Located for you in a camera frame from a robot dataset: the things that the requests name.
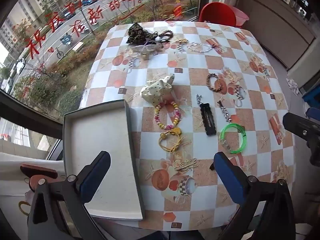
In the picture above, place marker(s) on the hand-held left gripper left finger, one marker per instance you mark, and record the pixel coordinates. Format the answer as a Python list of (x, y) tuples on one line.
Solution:
[(96, 177)]

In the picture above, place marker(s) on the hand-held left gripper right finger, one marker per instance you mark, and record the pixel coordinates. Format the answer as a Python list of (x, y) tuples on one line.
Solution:
[(228, 180)]

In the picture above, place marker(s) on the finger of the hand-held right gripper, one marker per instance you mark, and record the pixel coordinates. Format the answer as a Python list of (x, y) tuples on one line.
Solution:
[(300, 127)]

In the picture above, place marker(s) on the grey shallow box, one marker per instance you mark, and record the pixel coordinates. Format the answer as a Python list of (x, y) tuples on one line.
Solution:
[(100, 142)]

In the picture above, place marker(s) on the silver rhinestone hair clip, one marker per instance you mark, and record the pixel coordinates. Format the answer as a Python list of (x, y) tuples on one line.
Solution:
[(225, 112)]

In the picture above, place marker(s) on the cream polka dot scrunchie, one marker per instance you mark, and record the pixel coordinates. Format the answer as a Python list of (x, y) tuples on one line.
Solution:
[(156, 90)]

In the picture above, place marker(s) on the small black claw clip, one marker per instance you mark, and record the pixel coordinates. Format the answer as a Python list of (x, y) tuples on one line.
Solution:
[(212, 167)]

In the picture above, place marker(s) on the blue plastic stool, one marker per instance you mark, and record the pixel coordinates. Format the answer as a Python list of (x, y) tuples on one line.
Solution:
[(311, 100)]

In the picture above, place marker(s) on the white patterned slipper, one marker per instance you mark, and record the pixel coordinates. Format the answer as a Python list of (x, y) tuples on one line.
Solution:
[(292, 85)]

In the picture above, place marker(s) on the beige bunny hair clip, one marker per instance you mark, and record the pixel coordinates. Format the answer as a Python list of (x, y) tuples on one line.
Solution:
[(186, 166)]

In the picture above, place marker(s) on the black long hair clip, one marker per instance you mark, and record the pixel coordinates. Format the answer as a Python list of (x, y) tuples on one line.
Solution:
[(208, 120)]

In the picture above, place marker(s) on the dark red hair clip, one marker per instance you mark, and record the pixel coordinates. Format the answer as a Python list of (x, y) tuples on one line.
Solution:
[(218, 48)]

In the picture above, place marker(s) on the checkered printed tablecloth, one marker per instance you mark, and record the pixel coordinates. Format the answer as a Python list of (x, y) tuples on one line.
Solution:
[(200, 62)]

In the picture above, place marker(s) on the grey counter cabinet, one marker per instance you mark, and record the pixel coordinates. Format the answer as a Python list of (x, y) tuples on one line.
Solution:
[(275, 10)]

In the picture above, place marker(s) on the pink plastic basin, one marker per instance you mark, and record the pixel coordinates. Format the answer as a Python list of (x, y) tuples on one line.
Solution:
[(241, 16)]

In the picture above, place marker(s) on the clear hair claw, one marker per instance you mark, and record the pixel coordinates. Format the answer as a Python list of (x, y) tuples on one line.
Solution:
[(147, 47)]

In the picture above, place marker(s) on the red plastic chair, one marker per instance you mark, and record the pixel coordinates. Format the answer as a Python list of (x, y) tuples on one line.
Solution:
[(217, 12)]

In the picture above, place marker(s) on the beige bow hair clip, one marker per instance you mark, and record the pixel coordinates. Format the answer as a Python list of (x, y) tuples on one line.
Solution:
[(181, 41)]

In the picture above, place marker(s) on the leopard print scrunchie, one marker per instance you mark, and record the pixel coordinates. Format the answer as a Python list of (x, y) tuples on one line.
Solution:
[(136, 32)]

